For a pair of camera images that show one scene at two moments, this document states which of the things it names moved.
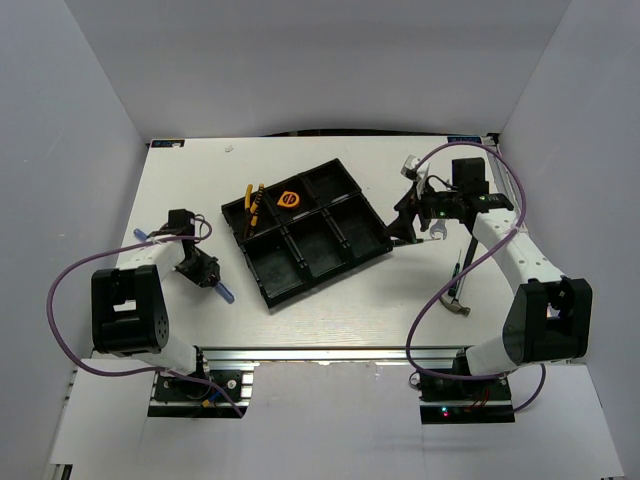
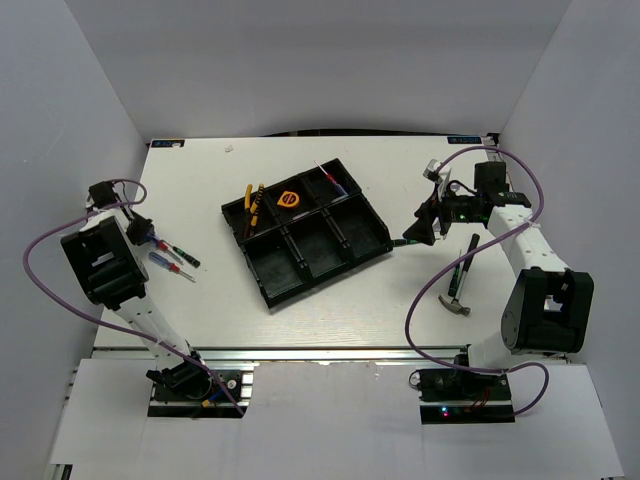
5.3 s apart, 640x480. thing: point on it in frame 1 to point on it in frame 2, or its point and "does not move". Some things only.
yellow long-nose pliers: (248, 198) does not move
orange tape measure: (288, 199) does not move
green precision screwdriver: (453, 291) does not move
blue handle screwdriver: (224, 292) to (333, 181)
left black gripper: (209, 266) to (144, 227)
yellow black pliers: (254, 209) does not move
